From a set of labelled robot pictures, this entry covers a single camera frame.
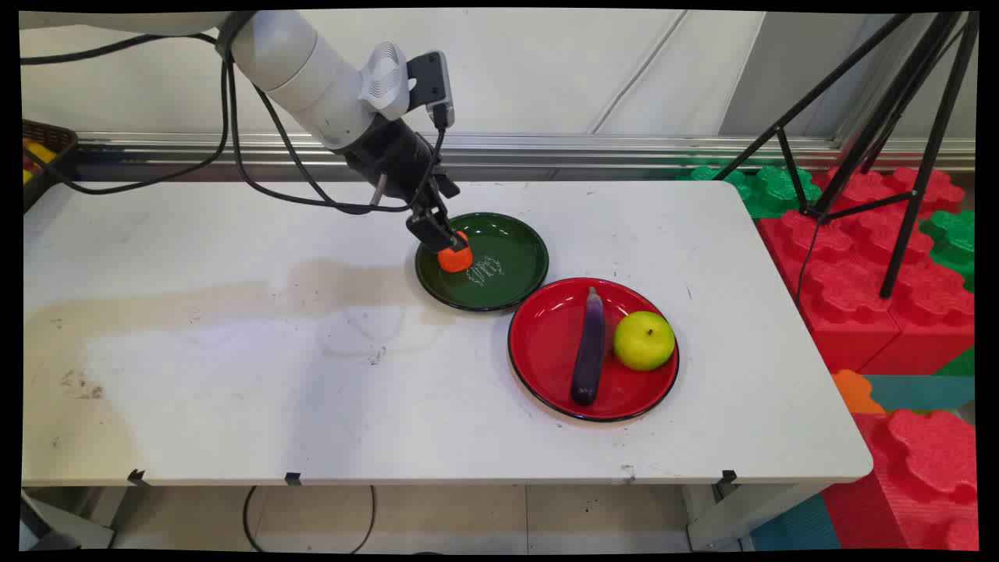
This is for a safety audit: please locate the small green foam wedge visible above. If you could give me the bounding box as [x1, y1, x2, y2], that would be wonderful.
[932, 347, 976, 378]

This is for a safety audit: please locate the black cable strap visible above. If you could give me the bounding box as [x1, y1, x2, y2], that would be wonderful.
[215, 11, 260, 65]

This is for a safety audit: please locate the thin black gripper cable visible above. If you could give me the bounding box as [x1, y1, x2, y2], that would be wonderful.
[251, 82, 383, 210]

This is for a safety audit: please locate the red plate black rim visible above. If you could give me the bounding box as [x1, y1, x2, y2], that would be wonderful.
[507, 277, 681, 423]

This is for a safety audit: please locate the thin black tripod cable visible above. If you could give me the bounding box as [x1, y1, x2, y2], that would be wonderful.
[795, 219, 822, 307]

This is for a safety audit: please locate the teal foam mat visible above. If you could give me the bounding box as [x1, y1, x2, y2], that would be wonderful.
[862, 374, 976, 413]
[749, 492, 842, 552]

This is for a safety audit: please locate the black camera cable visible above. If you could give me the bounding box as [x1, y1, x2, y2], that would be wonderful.
[227, 70, 451, 216]

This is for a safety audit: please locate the grey table leg frame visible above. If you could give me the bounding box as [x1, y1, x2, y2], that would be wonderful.
[20, 486, 132, 552]

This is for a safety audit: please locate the low red foam block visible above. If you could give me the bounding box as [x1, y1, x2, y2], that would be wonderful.
[819, 409, 981, 552]

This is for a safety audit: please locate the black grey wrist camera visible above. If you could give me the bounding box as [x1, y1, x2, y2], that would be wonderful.
[406, 51, 456, 130]

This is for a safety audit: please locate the orange foam piece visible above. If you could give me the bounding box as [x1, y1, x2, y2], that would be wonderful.
[830, 369, 888, 415]

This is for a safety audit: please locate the purple toy eggplant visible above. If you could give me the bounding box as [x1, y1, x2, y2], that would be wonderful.
[570, 286, 607, 407]

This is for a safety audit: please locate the yellow-green toy apple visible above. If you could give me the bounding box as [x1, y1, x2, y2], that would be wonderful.
[613, 311, 677, 372]

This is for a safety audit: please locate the silver metal wall rail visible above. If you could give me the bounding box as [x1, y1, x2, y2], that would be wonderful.
[76, 130, 976, 174]

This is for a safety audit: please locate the long black arm cable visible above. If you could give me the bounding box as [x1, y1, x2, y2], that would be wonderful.
[20, 31, 235, 196]

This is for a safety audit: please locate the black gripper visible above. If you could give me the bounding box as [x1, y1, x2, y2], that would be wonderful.
[342, 116, 463, 253]

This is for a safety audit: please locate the black floor cable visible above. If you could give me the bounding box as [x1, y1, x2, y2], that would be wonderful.
[241, 485, 378, 554]

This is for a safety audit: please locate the dark green plate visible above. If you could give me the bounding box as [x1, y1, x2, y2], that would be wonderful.
[414, 212, 550, 313]

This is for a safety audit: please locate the dark woven basket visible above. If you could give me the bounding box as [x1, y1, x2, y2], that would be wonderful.
[21, 119, 80, 215]

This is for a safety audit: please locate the white ribbed camera mount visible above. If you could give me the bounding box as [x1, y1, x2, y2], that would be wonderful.
[358, 41, 415, 121]

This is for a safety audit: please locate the black tripod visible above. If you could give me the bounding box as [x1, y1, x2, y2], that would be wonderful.
[713, 11, 981, 301]

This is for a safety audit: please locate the white table leg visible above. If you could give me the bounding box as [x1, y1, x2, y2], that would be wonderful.
[685, 479, 830, 552]

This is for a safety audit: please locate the orange toy fruit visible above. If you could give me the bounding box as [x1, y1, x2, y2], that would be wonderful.
[436, 230, 475, 274]

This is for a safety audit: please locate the green foam block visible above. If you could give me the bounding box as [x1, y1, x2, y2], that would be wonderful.
[919, 208, 977, 294]
[677, 163, 823, 220]

